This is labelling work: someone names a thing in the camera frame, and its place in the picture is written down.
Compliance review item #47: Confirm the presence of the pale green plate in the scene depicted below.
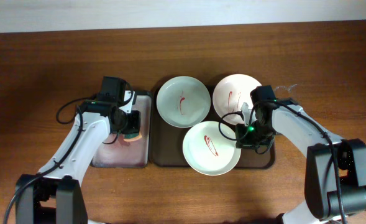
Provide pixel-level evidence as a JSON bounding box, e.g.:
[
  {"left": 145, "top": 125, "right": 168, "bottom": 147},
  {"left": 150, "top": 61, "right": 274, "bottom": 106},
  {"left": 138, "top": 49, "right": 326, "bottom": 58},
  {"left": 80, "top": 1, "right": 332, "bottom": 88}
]
[{"left": 156, "top": 76, "right": 211, "bottom": 128}]

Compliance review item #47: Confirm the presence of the small metal tray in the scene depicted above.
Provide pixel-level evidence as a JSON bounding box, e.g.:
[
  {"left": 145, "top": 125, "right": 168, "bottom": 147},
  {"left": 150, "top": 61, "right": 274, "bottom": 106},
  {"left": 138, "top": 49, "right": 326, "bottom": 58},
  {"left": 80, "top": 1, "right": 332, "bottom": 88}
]
[{"left": 91, "top": 90, "right": 152, "bottom": 168}]

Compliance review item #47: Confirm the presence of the white plate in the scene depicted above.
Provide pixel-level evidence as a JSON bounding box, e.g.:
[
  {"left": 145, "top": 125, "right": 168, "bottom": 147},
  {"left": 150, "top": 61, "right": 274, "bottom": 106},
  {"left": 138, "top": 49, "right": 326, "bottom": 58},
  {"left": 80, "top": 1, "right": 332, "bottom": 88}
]
[{"left": 182, "top": 121, "right": 241, "bottom": 176}]

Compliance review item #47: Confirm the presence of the large dark brown tray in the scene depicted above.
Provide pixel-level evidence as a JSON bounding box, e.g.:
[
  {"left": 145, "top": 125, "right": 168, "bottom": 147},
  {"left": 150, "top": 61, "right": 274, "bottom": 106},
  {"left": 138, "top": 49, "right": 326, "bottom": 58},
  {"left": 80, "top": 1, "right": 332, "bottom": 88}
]
[{"left": 149, "top": 88, "right": 276, "bottom": 170}]

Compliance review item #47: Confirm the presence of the pink plate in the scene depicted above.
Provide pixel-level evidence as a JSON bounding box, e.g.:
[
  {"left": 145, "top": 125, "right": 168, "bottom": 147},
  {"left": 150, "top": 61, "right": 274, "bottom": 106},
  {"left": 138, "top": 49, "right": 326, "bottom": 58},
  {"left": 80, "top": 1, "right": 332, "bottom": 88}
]
[{"left": 213, "top": 74, "right": 262, "bottom": 118}]

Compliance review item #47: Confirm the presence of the orange green sponge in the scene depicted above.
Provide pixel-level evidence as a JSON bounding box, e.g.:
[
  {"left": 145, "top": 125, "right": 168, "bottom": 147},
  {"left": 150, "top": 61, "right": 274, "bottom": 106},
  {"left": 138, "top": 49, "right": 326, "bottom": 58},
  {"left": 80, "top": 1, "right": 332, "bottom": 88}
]
[{"left": 123, "top": 131, "right": 142, "bottom": 142}]

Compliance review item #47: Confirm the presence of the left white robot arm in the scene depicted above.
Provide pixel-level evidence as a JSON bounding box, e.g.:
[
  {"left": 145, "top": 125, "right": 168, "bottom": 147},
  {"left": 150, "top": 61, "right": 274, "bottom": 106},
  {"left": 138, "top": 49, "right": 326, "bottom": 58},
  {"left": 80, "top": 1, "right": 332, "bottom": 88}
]
[{"left": 9, "top": 100, "right": 140, "bottom": 224}]

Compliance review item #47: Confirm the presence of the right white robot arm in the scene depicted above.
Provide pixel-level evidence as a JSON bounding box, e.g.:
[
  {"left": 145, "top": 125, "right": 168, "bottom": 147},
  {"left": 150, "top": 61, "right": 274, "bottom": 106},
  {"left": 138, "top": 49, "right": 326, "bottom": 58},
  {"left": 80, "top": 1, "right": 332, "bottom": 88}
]
[{"left": 236, "top": 99, "right": 366, "bottom": 223}]

